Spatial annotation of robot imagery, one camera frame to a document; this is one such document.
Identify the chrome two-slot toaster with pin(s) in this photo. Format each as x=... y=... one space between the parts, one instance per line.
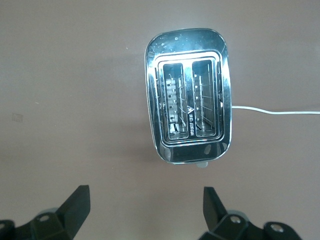
x=187 y=47

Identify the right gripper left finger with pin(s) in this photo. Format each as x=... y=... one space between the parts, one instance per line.
x=75 y=212

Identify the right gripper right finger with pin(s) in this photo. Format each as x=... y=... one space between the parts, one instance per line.
x=215 y=215

